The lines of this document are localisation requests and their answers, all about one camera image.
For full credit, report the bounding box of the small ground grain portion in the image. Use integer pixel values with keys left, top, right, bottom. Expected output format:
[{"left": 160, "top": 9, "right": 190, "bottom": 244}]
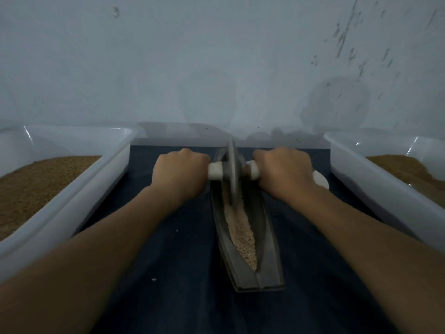
[{"left": 222, "top": 184, "right": 258, "bottom": 272}]

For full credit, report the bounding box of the white plastic tray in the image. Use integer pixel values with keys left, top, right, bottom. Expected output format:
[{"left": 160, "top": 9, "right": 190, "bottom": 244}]
[
  {"left": 323, "top": 130, "right": 445, "bottom": 253},
  {"left": 0, "top": 125, "right": 137, "bottom": 279}
]

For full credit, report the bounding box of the person's left forearm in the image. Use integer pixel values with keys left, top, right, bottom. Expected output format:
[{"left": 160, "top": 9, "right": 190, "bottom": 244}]
[{"left": 0, "top": 184, "right": 183, "bottom": 334}]

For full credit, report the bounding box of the dark blue tablecloth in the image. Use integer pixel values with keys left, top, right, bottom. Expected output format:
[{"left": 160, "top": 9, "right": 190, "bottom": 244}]
[{"left": 76, "top": 145, "right": 401, "bottom": 334}]

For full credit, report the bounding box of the person's left hand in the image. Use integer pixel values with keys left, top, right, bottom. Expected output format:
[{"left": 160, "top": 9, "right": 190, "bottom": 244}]
[{"left": 151, "top": 148, "right": 211, "bottom": 205}]

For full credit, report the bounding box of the person's right hand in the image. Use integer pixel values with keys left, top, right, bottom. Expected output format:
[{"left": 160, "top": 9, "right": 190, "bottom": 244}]
[{"left": 252, "top": 147, "right": 317, "bottom": 202}]

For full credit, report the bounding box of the white round plate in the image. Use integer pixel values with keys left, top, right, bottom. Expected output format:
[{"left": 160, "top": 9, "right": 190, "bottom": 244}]
[{"left": 312, "top": 170, "right": 331, "bottom": 191}]

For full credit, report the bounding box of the person's right forearm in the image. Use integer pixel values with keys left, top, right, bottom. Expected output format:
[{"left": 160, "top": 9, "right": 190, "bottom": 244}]
[{"left": 288, "top": 183, "right": 445, "bottom": 334}]

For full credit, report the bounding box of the boat-shaped metal grinding trough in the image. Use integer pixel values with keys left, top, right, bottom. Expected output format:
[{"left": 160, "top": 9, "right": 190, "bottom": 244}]
[{"left": 210, "top": 148, "right": 286, "bottom": 293}]

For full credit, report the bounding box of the metal grinding wheel with handles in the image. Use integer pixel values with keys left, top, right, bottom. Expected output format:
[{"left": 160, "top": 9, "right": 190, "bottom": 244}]
[{"left": 208, "top": 140, "right": 261, "bottom": 206}]

